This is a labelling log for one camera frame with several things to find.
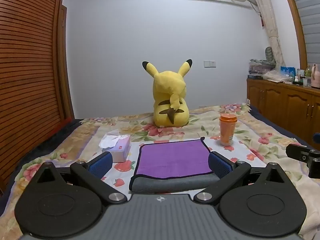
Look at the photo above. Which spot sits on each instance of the stack of folded cloths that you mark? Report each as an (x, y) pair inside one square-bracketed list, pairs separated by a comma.
[(260, 67)]

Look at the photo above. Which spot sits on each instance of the wooden cabinet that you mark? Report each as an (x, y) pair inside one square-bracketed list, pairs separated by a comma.
[(280, 105)]

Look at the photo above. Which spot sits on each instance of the green bottle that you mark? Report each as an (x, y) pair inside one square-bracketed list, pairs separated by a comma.
[(308, 73)]

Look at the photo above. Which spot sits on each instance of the pink thermos jug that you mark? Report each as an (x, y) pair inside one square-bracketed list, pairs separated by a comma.
[(316, 77)]

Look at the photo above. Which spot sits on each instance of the wooden window frame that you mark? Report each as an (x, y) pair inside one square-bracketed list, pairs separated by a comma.
[(297, 30)]

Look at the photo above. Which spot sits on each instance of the grey towel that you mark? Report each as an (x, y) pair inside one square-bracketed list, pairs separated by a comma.
[(162, 183)]

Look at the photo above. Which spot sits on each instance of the yellow plush toy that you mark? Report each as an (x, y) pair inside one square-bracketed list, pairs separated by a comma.
[(170, 90)]

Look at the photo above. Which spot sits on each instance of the dark flat box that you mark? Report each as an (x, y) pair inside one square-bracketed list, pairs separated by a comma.
[(255, 77)]

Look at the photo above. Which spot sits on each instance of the orange plastic cup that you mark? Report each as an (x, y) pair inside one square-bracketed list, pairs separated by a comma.
[(227, 132)]

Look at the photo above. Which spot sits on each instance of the dark blue bed sheet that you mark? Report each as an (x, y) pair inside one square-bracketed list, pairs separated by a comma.
[(275, 127)]

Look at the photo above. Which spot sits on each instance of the clear glass cup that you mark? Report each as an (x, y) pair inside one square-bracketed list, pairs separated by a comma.
[(304, 82)]

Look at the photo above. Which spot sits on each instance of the grey window blinds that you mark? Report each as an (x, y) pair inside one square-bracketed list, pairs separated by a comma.
[(311, 17)]

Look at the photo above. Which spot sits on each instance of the cream patterned curtain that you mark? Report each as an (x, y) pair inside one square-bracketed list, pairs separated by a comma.
[(272, 35)]

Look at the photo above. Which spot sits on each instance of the purple towel with black trim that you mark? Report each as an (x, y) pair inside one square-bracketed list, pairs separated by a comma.
[(172, 157)]

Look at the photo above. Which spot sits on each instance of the white wall switch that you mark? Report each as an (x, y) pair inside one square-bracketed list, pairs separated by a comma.
[(209, 63)]

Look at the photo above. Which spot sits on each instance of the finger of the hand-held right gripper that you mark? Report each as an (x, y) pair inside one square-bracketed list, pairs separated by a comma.
[(316, 138), (297, 152)]

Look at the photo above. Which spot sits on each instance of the small white bottle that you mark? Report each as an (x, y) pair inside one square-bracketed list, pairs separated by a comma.
[(296, 80)]

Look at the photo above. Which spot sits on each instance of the green hand fan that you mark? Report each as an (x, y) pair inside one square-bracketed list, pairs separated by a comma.
[(269, 53)]

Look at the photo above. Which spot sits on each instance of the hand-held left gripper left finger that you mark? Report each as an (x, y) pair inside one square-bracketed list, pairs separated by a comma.
[(101, 165)]

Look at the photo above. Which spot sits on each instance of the wooden louvered wardrobe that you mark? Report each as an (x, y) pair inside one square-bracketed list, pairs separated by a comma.
[(30, 67)]

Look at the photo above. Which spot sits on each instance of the blue package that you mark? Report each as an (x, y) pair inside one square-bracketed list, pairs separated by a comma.
[(287, 72)]

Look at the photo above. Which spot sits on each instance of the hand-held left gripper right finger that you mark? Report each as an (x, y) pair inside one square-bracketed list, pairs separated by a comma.
[(219, 165)]

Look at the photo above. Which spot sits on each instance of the beige cloth heap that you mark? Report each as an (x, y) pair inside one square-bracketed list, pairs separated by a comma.
[(275, 76)]

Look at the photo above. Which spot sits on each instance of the white tissue box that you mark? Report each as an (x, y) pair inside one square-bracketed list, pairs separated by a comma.
[(120, 150)]

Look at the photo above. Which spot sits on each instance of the floral blanket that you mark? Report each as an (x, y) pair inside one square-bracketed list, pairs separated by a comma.
[(250, 135)]

